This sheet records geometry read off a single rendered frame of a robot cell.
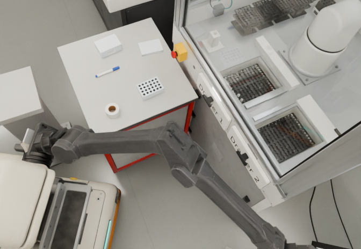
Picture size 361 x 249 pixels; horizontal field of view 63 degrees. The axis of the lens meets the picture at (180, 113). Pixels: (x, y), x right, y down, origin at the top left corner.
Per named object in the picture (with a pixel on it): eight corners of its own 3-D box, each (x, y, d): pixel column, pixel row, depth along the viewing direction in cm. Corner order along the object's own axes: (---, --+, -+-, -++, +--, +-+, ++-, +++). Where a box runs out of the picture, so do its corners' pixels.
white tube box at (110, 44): (102, 58, 166) (100, 52, 161) (95, 48, 169) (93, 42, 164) (122, 50, 170) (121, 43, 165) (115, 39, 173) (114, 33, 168)
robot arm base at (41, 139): (37, 122, 99) (25, 156, 93) (52, 118, 95) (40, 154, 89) (59, 132, 105) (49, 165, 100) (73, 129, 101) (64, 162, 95)
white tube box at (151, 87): (143, 101, 156) (142, 97, 152) (136, 88, 159) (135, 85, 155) (164, 92, 159) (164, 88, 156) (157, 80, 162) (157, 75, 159)
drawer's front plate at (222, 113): (223, 130, 145) (228, 121, 135) (196, 84, 156) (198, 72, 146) (226, 129, 145) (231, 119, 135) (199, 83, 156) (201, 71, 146)
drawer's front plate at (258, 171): (259, 189, 133) (267, 183, 123) (226, 134, 144) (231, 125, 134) (262, 188, 133) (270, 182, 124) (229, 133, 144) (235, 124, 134)
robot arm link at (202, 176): (180, 144, 83) (165, 172, 76) (193, 137, 80) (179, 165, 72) (273, 236, 93) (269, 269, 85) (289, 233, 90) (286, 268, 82)
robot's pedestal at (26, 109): (38, 171, 211) (-20, 129, 143) (29, 135, 223) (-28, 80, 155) (79, 156, 218) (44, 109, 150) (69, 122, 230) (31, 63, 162)
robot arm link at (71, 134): (57, 129, 97) (45, 139, 93) (77, 124, 92) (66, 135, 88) (73, 149, 101) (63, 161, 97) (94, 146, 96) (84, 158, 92)
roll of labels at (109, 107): (117, 104, 154) (116, 101, 150) (122, 115, 151) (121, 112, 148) (104, 109, 152) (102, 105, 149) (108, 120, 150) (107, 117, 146)
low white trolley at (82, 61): (114, 178, 212) (94, 140, 144) (86, 109, 235) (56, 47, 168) (186, 146, 227) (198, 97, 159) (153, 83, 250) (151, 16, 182)
